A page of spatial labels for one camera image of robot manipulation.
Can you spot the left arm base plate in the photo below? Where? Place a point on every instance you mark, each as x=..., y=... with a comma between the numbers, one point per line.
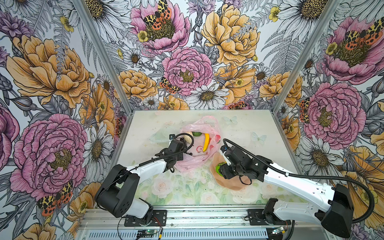
x=154, y=218

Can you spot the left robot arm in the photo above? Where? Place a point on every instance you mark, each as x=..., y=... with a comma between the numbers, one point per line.
x=117, y=192

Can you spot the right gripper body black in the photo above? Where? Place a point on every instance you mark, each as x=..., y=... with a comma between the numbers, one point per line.
x=231, y=171

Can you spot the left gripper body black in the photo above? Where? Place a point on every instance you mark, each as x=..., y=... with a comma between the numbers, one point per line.
x=179, y=158

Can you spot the aluminium corner post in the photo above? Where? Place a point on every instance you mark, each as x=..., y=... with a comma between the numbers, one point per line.
x=313, y=38
x=92, y=31

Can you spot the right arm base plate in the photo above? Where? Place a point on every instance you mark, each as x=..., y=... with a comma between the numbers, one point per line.
x=256, y=217

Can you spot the green circuit board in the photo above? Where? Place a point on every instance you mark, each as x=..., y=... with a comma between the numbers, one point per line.
x=145, y=234

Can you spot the white perforated cable duct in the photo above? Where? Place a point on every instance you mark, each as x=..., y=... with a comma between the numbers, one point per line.
x=184, y=234

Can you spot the yellow fake banana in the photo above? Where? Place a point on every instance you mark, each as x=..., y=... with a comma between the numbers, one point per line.
x=206, y=142

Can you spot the small green fake lime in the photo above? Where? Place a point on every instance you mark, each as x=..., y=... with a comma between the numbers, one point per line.
x=197, y=134

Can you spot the aluminium front rail frame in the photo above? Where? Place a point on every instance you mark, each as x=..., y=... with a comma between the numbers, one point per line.
x=203, y=217

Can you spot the beige fake fruit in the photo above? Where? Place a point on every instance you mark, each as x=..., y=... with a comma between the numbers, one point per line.
x=189, y=138

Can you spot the green fake fruit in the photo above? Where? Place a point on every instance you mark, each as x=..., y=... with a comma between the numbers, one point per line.
x=218, y=168

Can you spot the left aluminium corner post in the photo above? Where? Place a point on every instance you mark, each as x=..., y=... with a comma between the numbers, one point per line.
x=92, y=31

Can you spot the pink plastic bag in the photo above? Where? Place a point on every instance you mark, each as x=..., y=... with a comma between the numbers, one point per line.
x=195, y=157

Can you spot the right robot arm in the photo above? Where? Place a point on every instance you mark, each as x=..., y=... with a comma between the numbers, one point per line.
x=330, y=207

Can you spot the pink scalloped bowl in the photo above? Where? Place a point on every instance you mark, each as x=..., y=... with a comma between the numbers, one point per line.
x=235, y=184

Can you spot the right aluminium corner post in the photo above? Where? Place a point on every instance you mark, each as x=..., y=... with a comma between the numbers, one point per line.
x=313, y=38

